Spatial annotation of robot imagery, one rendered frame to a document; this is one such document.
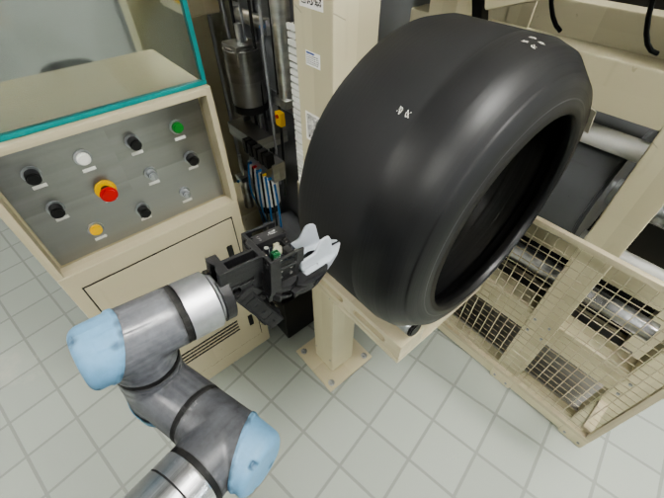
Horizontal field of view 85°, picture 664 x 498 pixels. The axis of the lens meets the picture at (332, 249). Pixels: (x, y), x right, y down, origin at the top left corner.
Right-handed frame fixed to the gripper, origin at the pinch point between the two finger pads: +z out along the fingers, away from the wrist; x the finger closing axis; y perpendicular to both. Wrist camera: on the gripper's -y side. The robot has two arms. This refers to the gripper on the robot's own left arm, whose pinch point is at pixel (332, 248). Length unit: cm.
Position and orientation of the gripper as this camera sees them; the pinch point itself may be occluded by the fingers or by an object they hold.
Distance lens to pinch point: 57.8
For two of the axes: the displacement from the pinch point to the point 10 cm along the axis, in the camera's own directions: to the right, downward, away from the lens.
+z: 7.6, -3.8, 5.3
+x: -6.5, -5.5, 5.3
